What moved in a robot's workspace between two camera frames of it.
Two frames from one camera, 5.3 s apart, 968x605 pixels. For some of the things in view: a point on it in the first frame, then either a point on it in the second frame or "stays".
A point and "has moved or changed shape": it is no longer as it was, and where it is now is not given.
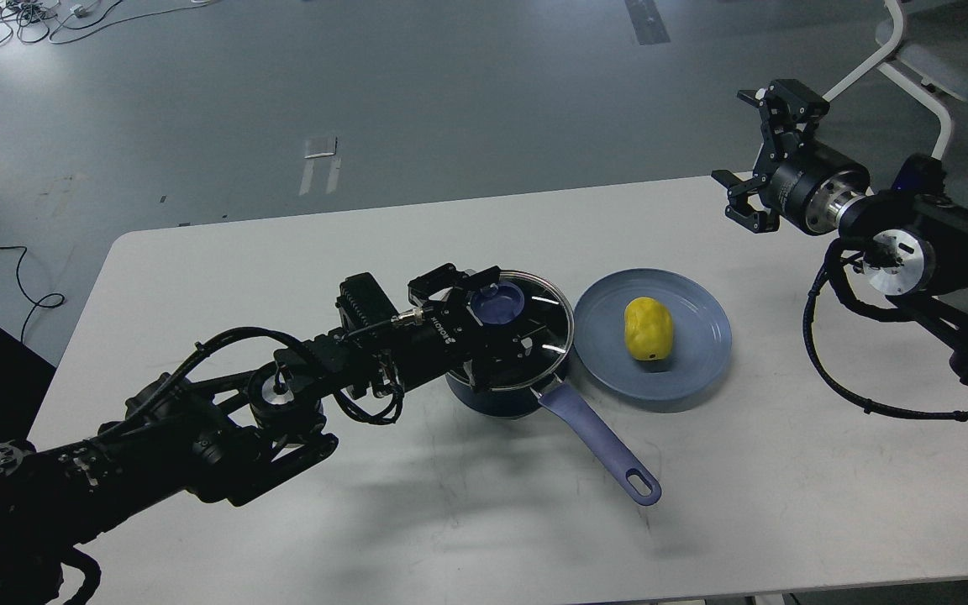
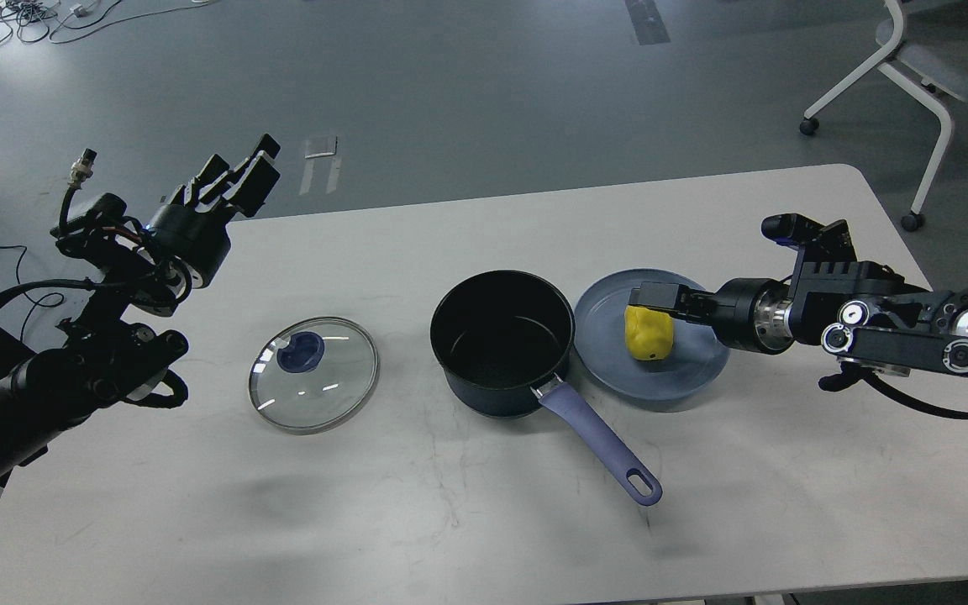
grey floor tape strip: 648,22 stays
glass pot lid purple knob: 497,302 has moved or changed shape
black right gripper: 809,183 → 754,314
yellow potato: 648,328 stays
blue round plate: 701,346 stays
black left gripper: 444,339 → 197,239
